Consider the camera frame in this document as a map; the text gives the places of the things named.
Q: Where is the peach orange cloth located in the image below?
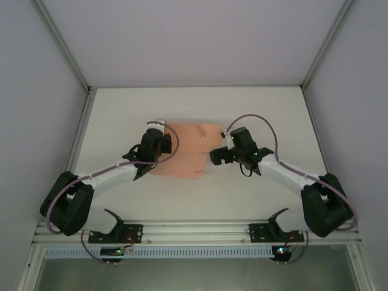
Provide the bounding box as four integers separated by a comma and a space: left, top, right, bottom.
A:
150, 122, 224, 180

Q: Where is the aluminium table side rail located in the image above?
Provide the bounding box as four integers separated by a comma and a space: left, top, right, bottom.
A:
62, 87, 98, 173
301, 87, 333, 175

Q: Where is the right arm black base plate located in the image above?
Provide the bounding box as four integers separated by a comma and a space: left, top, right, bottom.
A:
248, 222, 305, 243

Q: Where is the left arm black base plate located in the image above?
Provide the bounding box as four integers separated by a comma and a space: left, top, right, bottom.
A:
88, 223, 144, 244

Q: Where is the aluminium mounting rail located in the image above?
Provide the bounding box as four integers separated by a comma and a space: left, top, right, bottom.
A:
32, 220, 363, 245

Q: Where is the slotted grey cable duct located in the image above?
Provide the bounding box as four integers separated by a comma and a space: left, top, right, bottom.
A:
44, 246, 273, 259

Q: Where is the aluminium frame post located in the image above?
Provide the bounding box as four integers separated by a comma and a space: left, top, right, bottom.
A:
32, 0, 92, 92
299, 0, 355, 90

